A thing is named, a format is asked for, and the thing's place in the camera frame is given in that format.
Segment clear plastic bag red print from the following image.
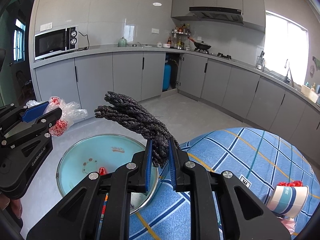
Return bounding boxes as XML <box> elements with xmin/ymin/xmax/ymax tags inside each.
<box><xmin>26</xmin><ymin>96</ymin><xmax>88</xmax><ymax>137</ymax></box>

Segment metal faucet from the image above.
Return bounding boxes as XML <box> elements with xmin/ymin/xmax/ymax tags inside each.
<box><xmin>284</xmin><ymin>59</ymin><xmax>295</xmax><ymax>88</ymax></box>

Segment black braided rope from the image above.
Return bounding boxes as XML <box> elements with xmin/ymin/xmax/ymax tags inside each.
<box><xmin>94</xmin><ymin>91</ymin><xmax>180</xmax><ymax>168</ymax></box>

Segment black wok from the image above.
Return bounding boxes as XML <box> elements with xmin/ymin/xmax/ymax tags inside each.
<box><xmin>187</xmin><ymin>37</ymin><xmax>212</xmax><ymax>51</ymax></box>

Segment gas stove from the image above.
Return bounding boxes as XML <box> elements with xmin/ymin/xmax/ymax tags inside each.
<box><xmin>194</xmin><ymin>49</ymin><xmax>232</xmax><ymax>60</ymax></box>

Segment striped paper cup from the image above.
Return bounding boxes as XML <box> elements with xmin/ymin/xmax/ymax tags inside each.
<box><xmin>266</xmin><ymin>183</ymin><xmax>310</xmax><ymax>217</ymax></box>

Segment black range hood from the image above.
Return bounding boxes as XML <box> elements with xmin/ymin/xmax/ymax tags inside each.
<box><xmin>188</xmin><ymin>6</ymin><xmax>244</xmax><ymax>25</ymax></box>

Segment teal basin with metal rim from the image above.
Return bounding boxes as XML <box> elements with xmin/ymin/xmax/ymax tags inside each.
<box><xmin>56</xmin><ymin>134</ymin><xmax>159</xmax><ymax>216</ymax></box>

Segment blue framed window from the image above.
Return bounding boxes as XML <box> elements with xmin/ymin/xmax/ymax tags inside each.
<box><xmin>13</xmin><ymin>18</ymin><xmax>26</xmax><ymax>62</ymax></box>

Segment person's left hand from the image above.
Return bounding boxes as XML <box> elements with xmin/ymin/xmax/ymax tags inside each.
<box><xmin>0</xmin><ymin>192</ymin><xmax>23</xmax><ymax>228</ymax></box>

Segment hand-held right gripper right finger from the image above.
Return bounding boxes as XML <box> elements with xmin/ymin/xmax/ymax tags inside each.
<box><xmin>168</xmin><ymin>137</ymin><xmax>292</xmax><ymax>240</ymax></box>

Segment knife holder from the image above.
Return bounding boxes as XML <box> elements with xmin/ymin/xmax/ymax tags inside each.
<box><xmin>256</xmin><ymin>50</ymin><xmax>266</xmax><ymax>71</ymax></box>

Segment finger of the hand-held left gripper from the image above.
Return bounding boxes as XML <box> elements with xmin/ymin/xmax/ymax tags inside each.
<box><xmin>0</xmin><ymin>101</ymin><xmax>50</xmax><ymax>137</ymax></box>
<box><xmin>0</xmin><ymin>107</ymin><xmax>63</xmax><ymax>149</ymax></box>

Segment bright kitchen window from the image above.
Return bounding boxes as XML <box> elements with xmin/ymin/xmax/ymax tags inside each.
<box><xmin>263</xmin><ymin>10</ymin><xmax>309</xmax><ymax>86</ymax></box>

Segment black microwave cable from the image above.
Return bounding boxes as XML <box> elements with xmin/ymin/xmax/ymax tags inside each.
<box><xmin>78</xmin><ymin>31</ymin><xmax>91</xmax><ymax>51</ymax></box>

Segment silver microwave oven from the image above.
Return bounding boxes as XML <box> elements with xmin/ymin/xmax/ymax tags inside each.
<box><xmin>34</xmin><ymin>25</ymin><xmax>79</xmax><ymax>61</ymax></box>

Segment metal spice rack with bottles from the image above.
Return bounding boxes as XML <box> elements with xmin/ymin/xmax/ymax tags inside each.
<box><xmin>167</xmin><ymin>23</ymin><xmax>192</xmax><ymax>50</ymax></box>

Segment pink plastic wrapper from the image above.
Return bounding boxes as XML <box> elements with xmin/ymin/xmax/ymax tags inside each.
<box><xmin>279</xmin><ymin>216</ymin><xmax>296</xmax><ymax>234</ymax></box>

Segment blue gas cylinder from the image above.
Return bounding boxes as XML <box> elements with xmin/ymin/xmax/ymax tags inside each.
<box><xmin>162</xmin><ymin>63</ymin><xmax>173</xmax><ymax>92</ymax></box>

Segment blue plaid blanket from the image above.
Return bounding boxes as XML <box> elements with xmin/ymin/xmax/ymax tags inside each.
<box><xmin>99</xmin><ymin>127</ymin><xmax>313</xmax><ymax>240</ymax></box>

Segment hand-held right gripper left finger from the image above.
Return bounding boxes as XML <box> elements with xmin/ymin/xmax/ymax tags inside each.
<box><xmin>26</xmin><ymin>139</ymin><xmax>153</xmax><ymax>240</ymax></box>

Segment beige box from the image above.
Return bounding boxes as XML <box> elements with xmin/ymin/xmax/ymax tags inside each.
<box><xmin>300</xmin><ymin>84</ymin><xmax>320</xmax><ymax>103</ymax></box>

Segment grey lower cabinets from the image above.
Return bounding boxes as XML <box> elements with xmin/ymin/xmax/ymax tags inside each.
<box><xmin>33</xmin><ymin>49</ymin><xmax>320</xmax><ymax>147</ymax></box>

